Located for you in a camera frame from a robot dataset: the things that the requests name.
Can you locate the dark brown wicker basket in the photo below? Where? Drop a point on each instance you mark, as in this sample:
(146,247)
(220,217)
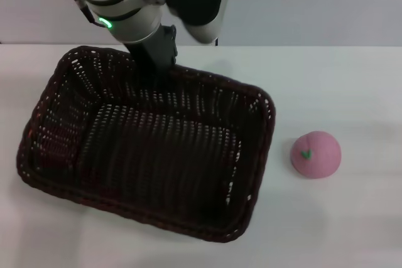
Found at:
(163,155)

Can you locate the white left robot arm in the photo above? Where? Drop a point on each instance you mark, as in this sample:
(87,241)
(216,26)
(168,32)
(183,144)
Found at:
(125,4)

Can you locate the pink peach toy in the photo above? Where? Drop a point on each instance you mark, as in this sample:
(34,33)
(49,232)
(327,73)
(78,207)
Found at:
(315,159)

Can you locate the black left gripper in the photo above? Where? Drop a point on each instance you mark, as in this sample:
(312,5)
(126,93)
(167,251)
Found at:
(157,50)

